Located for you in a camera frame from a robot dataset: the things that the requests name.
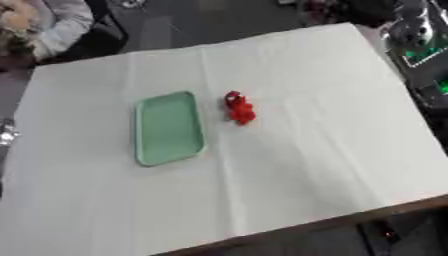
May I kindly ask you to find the red toy figure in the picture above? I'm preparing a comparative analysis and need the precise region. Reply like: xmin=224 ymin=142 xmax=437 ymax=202
xmin=222 ymin=90 xmax=259 ymax=126

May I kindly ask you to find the green rectangular tray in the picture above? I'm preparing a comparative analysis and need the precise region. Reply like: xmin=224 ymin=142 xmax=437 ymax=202
xmin=133 ymin=90 xmax=210 ymax=168

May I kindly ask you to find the black chair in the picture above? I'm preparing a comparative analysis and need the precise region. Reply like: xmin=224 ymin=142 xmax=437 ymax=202
xmin=35 ymin=0 xmax=132 ymax=66

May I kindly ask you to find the person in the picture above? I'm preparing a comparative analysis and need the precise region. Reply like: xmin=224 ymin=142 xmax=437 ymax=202
xmin=0 ymin=0 xmax=97 ymax=71

